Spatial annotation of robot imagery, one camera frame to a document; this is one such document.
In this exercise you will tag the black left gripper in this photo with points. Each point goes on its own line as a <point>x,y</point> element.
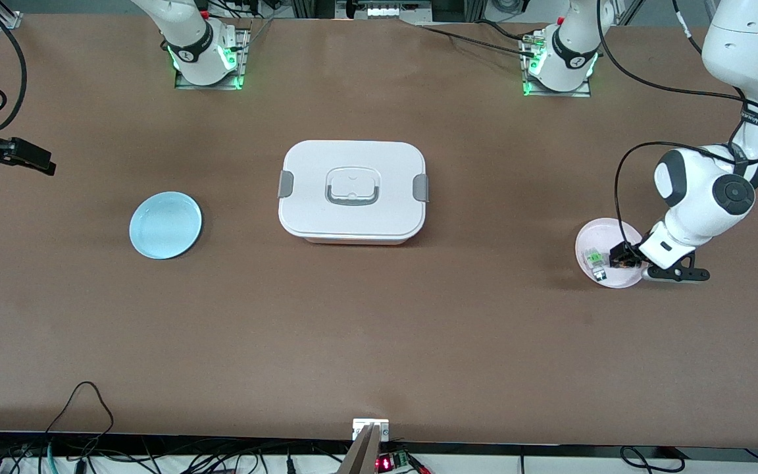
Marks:
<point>624,253</point>

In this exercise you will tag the orange push button switch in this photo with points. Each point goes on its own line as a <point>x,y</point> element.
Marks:
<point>629,263</point>

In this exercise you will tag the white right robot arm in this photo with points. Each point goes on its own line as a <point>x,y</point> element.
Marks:
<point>188,33</point>

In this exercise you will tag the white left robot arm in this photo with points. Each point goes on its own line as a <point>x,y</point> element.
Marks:
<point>701,197</point>

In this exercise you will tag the pink round plate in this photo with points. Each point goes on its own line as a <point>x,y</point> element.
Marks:
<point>599,234</point>

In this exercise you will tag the aluminium profile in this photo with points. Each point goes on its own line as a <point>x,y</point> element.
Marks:
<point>7,13</point>

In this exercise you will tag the light blue round plate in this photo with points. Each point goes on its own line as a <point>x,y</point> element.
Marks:
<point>165,225</point>

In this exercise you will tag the white lunch box grey clasps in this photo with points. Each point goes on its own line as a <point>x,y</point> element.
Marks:
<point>353,217</point>

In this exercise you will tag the red led display module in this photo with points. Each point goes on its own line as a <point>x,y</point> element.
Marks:
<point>385,464</point>

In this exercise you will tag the grey metal bar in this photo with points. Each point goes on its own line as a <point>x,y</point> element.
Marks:
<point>362,454</point>

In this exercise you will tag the green push button switch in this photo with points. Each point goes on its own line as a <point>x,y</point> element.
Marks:
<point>593,258</point>

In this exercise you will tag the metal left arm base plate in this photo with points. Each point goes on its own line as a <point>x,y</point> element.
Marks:
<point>576,94</point>

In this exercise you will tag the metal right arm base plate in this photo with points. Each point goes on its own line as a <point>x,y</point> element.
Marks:
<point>245,52</point>

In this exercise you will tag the aluminium frame rack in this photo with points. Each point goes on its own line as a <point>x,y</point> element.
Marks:
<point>313,6</point>

